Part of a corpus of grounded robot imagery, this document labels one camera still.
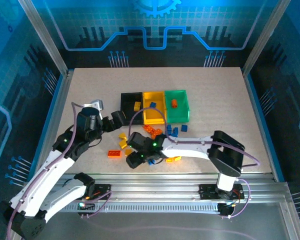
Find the right small circuit board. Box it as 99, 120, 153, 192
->
217, 202, 236, 220

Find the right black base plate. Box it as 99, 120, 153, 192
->
198, 183, 245, 201

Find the aluminium frame post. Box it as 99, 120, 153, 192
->
16, 0, 69, 76
241, 0, 292, 73

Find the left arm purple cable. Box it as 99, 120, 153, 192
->
6, 101, 91, 240

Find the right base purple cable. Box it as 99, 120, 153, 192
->
221, 178, 253, 220

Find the black plastic bin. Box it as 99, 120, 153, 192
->
120, 91, 145, 126

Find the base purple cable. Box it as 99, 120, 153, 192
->
81, 190, 114, 220
221, 178, 253, 220

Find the left aluminium frame post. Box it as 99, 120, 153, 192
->
16, 0, 69, 76

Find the small circuit board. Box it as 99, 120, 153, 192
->
217, 202, 236, 220
76, 201, 96, 219

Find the left aluminium side rail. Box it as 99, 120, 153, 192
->
27, 69, 75, 176

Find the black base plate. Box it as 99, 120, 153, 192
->
198, 183, 245, 201
66, 183, 113, 201

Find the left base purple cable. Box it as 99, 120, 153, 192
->
81, 190, 114, 220

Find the aluminium side rail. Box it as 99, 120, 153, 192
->
27, 69, 75, 176
241, 67, 286, 183

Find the right aluminium side rail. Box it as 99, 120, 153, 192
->
241, 67, 286, 183

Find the green plastic bin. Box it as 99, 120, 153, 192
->
164, 89, 191, 124

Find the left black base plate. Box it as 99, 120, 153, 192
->
66, 183, 113, 201

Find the slotted grey cable duct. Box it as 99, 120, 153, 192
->
59, 201, 222, 213

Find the right aluminium frame post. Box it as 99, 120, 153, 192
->
241, 0, 292, 73

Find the yellow plastic bin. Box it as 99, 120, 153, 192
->
142, 91, 169, 125

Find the aluminium mounting rail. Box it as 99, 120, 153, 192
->
57, 172, 291, 201

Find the left small circuit board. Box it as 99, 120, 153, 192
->
76, 201, 96, 219

